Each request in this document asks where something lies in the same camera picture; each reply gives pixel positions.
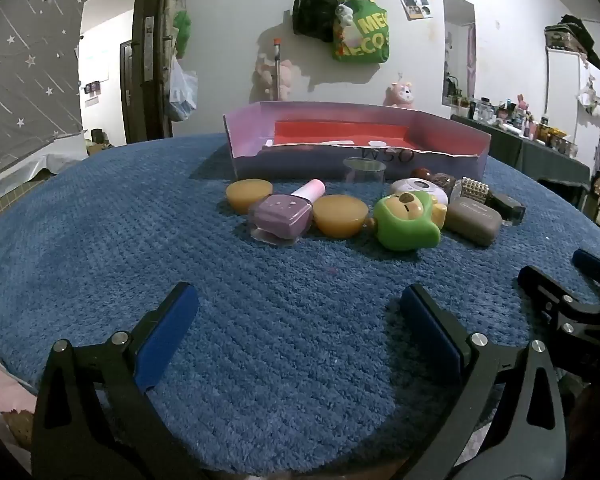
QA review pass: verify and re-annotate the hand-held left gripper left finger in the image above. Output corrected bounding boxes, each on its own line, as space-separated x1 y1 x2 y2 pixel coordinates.
31 281 201 480

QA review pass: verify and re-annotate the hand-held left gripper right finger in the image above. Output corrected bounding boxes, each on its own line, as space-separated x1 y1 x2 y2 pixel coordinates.
399 283 567 480

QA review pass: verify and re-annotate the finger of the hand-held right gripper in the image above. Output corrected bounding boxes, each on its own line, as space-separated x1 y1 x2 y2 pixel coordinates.
517 265 600 376
571 248 600 306

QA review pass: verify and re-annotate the black nail polish bottle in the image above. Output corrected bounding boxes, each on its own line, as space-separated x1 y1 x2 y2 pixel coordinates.
485 193 526 226

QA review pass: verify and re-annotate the green bear toy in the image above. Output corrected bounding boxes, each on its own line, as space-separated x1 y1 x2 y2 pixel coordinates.
372 191 447 252

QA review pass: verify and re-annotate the grey eye shadow case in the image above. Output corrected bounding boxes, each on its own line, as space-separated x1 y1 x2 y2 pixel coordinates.
445 197 503 247

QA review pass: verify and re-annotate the studded silver clip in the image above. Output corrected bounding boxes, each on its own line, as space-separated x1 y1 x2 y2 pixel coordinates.
452 177 490 206

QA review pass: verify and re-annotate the amber round container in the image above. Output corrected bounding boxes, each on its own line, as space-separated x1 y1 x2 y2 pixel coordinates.
225 180 273 212
312 195 369 239

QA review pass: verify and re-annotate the white mini camera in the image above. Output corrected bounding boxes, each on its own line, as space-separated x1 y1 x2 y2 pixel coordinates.
390 178 449 206

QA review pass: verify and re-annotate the brown cap glitter bottle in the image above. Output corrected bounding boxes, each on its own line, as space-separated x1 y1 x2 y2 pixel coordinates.
411 167 457 195

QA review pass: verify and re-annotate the purple nail polish bottle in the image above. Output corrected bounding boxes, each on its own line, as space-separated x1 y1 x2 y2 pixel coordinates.
248 179 327 247

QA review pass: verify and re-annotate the clear plastic cup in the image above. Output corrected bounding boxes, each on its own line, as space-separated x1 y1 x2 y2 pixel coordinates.
342 157 387 186

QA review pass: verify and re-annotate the pink cardboard box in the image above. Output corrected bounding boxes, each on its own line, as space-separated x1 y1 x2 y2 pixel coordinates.
223 101 492 181

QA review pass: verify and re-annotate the blue fleece blanket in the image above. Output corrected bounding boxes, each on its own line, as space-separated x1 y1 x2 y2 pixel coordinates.
0 132 600 476

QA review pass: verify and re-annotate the dark cloth covered table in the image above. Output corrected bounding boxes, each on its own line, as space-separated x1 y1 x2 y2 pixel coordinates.
450 114 592 196

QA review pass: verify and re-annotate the row of cosmetic bottles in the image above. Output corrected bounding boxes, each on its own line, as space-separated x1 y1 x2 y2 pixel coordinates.
442 92 581 158

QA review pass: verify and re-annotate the white cabinet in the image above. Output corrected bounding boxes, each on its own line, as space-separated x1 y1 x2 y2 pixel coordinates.
545 45 600 161

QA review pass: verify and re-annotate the pink printed cloth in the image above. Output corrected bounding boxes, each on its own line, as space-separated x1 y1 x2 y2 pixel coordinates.
0 370 36 456

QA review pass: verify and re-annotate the white plastic sheet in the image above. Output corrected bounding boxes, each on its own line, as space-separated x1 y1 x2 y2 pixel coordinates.
0 132 88 221

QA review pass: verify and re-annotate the dark bag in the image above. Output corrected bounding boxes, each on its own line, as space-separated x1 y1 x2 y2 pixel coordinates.
545 14 600 76

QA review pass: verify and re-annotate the pink bear plush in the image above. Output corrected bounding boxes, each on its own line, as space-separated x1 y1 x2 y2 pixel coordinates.
384 80 417 110

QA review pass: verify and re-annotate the clear plastic bag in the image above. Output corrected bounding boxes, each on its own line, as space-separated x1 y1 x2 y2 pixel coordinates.
169 55 199 122

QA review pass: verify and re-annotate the dark wooden door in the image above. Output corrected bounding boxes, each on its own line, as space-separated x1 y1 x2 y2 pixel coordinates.
130 0 193 143

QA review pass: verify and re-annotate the pink pig plush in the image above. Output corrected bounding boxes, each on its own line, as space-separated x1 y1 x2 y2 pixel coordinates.
254 58 295 101

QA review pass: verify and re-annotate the grey starry curtain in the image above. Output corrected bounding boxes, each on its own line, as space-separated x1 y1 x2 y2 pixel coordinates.
0 0 96 186

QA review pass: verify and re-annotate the green plush toy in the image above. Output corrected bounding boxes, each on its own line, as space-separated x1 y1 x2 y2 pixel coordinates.
173 10 192 58

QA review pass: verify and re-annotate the green tote bag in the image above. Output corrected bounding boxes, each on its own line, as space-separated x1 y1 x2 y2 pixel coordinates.
330 0 392 64

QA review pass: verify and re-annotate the black backpack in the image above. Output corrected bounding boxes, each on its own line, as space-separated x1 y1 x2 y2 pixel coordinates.
293 0 342 43

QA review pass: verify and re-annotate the orange handled mop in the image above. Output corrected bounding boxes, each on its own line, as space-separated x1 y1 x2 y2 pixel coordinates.
271 37 284 102

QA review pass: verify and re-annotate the wall photo poster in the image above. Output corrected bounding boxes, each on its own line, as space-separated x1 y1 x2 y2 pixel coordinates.
393 0 434 21

